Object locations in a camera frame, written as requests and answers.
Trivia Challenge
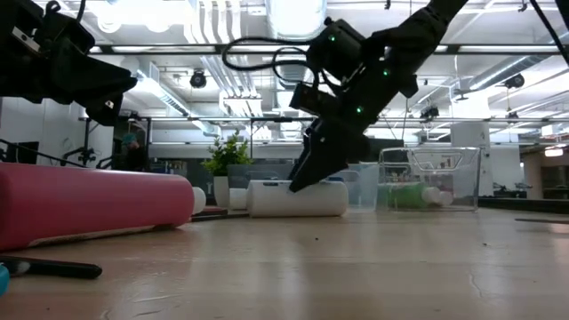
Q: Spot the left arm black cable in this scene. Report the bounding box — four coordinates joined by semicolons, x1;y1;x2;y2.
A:
0;140;88;169

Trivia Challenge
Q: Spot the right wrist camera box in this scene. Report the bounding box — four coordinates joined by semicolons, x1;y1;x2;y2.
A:
289;82;341;117

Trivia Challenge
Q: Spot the person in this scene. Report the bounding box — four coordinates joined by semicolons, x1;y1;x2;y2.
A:
113;132;152;173

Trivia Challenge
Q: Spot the green paint bottle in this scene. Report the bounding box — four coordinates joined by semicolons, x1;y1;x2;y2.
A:
377;181;442;211

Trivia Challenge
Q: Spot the small potted green plant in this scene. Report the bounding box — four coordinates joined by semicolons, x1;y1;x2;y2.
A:
202;131;255;209

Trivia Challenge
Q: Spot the tall clear plastic bin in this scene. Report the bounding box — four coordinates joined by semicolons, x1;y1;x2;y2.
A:
377;147;482;212

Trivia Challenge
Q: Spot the black aluminium table frame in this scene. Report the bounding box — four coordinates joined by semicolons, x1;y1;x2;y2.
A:
482;197;569;224

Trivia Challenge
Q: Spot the thick black paintbrush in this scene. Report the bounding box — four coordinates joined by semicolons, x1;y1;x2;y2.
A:
0;253;103;281

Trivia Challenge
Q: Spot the black wall-side monitor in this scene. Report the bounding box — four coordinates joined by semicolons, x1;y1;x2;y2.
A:
4;140;40;164

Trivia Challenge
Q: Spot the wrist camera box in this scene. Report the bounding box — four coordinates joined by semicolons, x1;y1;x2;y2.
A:
289;82;341;117
33;8;97;61

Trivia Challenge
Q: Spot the black overhead frame beam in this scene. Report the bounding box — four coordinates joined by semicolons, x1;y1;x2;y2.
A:
88;43;569;56

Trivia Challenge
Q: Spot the grey plastic bin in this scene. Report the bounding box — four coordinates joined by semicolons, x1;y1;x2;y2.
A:
227;163;303;190

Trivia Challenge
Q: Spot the black background workstation frame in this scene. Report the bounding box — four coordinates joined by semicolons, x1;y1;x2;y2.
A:
79;116;317;172

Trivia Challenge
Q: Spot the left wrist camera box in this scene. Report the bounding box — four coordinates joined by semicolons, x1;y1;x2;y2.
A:
33;8;97;61

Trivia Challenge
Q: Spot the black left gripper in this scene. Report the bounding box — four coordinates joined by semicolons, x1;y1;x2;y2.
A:
0;0;138;125

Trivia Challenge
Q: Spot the orange paint bottle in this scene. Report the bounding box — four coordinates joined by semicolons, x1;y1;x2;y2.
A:
426;188;455;208

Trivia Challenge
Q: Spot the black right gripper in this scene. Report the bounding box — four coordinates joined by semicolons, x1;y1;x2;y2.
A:
288;77;392;193

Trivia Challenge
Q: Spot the small clear plastic bin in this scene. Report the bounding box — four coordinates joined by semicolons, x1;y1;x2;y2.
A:
326;162;380;210

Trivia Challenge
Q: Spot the silver ceiling air duct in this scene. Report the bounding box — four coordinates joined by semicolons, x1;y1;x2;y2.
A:
265;0;328;92

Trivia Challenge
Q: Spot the black computer monitor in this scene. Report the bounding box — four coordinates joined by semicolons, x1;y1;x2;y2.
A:
366;138;405;164

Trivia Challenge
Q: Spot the white paint bottle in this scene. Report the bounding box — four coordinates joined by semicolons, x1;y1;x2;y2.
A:
228;179;350;219

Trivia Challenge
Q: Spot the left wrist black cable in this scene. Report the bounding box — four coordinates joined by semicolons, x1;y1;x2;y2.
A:
42;0;85;21

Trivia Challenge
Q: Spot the pink paint bottle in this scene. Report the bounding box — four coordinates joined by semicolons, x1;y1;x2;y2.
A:
0;162;208;252

